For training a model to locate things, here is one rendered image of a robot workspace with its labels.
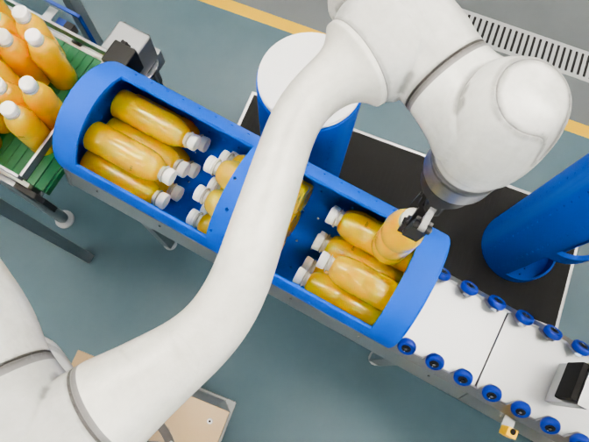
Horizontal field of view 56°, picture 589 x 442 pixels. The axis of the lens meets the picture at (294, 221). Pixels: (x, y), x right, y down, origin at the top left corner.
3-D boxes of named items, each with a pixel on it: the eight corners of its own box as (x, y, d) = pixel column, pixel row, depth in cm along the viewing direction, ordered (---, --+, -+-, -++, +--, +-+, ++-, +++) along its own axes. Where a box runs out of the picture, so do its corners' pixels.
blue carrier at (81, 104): (378, 359, 132) (414, 335, 106) (71, 187, 141) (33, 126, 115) (423, 260, 143) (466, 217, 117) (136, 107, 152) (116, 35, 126)
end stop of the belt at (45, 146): (26, 180, 144) (21, 176, 141) (24, 178, 144) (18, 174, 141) (113, 60, 153) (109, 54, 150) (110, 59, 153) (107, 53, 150)
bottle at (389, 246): (363, 249, 111) (380, 223, 91) (386, 222, 112) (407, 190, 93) (393, 273, 110) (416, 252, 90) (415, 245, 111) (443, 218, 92)
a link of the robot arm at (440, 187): (524, 141, 64) (504, 160, 69) (453, 105, 65) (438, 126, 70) (493, 208, 62) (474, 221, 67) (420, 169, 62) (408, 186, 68)
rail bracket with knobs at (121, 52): (128, 94, 156) (118, 75, 146) (107, 82, 157) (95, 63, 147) (147, 67, 158) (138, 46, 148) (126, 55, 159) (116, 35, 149)
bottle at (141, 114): (116, 120, 136) (187, 158, 134) (104, 110, 128) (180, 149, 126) (131, 95, 137) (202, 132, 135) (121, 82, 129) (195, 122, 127)
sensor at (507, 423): (507, 438, 135) (516, 440, 130) (497, 431, 135) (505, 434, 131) (520, 409, 137) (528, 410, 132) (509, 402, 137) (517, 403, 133)
